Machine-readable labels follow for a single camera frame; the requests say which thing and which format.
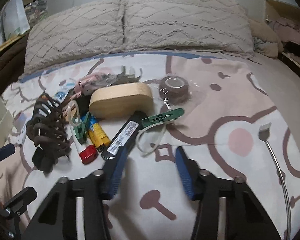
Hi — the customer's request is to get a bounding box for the green clip with white cord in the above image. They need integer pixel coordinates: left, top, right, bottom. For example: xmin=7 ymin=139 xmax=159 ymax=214
xmin=135 ymin=108 xmax=185 ymax=157

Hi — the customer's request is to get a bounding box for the brown claw hair clip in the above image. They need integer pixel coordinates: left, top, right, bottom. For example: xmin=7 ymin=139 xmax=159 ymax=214
xmin=26 ymin=92 xmax=71 ymax=173

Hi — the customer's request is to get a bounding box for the red lighter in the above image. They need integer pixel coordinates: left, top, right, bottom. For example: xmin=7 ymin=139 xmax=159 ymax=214
xmin=79 ymin=145 xmax=98 ymax=165

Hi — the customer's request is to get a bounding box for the metal back scratcher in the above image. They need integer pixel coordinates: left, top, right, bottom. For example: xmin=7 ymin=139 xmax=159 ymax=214
xmin=258 ymin=123 xmax=292 ymax=239

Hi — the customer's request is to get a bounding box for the black lighter with barcode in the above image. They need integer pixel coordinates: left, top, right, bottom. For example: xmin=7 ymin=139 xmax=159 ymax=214
xmin=101 ymin=111 xmax=148 ymax=160

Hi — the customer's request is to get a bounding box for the cartoon print bed blanket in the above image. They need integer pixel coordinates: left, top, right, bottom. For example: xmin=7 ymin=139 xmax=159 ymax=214
xmin=2 ymin=53 xmax=300 ymax=239

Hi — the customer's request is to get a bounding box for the pink hair clip pile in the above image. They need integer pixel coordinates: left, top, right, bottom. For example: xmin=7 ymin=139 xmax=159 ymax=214
xmin=71 ymin=66 xmax=143 ymax=99

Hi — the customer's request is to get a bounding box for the wooden oval box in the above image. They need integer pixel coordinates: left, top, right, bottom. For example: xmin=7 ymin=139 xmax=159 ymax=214
xmin=89 ymin=82 xmax=154 ymax=119

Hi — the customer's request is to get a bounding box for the brown tape roll in wrap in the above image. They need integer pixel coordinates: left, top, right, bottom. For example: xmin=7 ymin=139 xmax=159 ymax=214
xmin=159 ymin=75 xmax=189 ymax=103

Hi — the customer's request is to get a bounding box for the white paper bag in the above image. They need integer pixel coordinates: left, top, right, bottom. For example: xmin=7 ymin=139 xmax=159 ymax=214
xmin=0 ymin=0 xmax=30 ymax=46

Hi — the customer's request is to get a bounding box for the left beige textured pillow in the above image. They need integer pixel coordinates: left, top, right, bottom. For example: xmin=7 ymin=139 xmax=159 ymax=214
xmin=24 ymin=0 xmax=124 ymax=75

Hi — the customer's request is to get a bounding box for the beige textured pillow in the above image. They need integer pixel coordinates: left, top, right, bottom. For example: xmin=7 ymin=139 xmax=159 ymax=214
xmin=122 ymin=0 xmax=254 ymax=55
xmin=24 ymin=0 xmax=124 ymax=75

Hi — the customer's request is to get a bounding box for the crumpled beige blanket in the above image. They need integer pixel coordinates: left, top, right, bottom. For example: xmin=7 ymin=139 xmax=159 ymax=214
xmin=248 ymin=18 xmax=283 ymax=59

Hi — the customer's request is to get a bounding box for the right beige textured pillow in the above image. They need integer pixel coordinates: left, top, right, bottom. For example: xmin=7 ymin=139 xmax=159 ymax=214
xmin=122 ymin=0 xmax=254 ymax=55

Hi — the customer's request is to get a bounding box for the wooden shelf with clothes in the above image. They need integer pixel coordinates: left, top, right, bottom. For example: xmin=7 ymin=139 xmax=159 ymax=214
xmin=264 ymin=0 xmax=300 ymax=77

